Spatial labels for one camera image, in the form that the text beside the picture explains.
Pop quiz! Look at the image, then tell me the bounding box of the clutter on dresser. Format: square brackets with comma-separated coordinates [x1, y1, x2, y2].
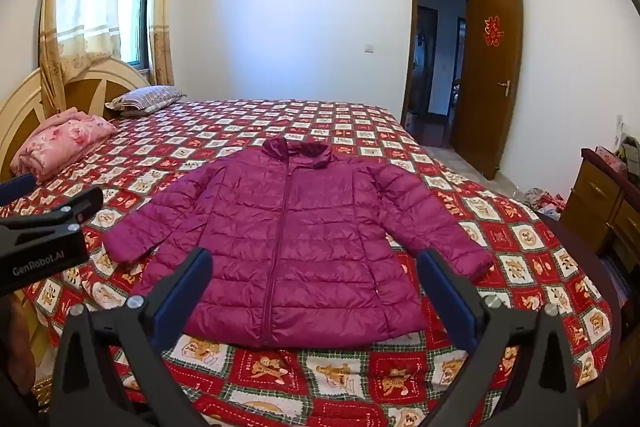
[595, 142, 640, 178]

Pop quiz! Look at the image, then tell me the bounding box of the magenta puffer jacket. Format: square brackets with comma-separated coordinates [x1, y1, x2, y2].
[102, 137, 496, 350]

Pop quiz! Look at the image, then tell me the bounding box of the brown wooden door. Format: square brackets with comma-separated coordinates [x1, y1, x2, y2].
[452, 0, 525, 180]

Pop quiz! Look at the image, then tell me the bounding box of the brown door frame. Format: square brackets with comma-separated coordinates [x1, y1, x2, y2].
[400, 0, 476, 148]

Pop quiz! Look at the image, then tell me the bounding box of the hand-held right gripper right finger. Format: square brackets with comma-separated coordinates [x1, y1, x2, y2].
[417, 249, 581, 427]

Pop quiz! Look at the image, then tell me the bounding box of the red paper door decoration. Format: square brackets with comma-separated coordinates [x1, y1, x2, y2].
[482, 16, 505, 48]

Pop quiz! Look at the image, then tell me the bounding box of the pink floral folded blanket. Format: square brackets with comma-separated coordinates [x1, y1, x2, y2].
[10, 107, 118, 184]

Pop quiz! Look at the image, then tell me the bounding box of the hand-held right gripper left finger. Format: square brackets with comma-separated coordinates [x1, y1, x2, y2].
[50, 248, 214, 427]

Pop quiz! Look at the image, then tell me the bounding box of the striped pillow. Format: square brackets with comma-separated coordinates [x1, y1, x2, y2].
[105, 85, 187, 116]

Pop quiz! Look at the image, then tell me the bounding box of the red checkered bedspread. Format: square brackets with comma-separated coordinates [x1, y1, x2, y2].
[0, 98, 613, 427]

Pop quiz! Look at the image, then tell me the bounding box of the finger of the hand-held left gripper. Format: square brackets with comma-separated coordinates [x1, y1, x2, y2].
[0, 173, 37, 208]
[0, 187, 104, 232]

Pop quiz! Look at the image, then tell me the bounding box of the narrow beige curtain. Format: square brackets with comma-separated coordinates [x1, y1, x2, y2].
[150, 0, 178, 88]

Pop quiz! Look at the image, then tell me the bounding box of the wide beige sheer curtain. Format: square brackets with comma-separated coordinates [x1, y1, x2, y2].
[39, 0, 132, 118]

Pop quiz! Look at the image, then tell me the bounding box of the pile of clutter on floor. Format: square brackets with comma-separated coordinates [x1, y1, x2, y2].
[522, 187, 568, 220]

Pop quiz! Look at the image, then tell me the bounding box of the wooden dresser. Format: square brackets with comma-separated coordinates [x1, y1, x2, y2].
[560, 147, 640, 258]

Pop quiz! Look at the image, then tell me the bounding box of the cream wooden headboard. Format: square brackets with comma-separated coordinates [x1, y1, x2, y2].
[0, 58, 151, 180]

